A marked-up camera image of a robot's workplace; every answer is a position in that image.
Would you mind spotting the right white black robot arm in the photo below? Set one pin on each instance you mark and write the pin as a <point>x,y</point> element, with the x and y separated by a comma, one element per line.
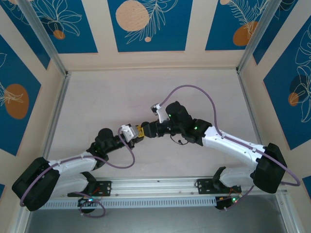
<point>230,145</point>

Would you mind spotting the aluminium slotted rail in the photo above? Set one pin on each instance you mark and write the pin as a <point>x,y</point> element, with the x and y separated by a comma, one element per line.
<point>145,202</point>

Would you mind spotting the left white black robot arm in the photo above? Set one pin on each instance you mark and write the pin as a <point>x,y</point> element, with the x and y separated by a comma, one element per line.
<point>73,162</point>

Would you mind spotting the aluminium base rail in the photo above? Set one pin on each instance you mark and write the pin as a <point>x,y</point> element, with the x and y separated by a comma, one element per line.
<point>155,188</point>

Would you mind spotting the aluminium frame post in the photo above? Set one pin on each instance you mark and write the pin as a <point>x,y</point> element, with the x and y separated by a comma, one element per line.
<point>41,36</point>
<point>257,36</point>

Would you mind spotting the controller board with green LED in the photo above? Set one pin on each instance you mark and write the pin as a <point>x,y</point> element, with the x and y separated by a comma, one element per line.
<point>87,201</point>
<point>229,201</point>

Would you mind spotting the grey metal panel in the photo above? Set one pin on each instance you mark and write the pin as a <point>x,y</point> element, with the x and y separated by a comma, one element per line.
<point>155,221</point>

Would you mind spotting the aluminium table side rail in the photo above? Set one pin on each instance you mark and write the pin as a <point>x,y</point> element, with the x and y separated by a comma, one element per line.
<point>250,109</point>
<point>57,111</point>

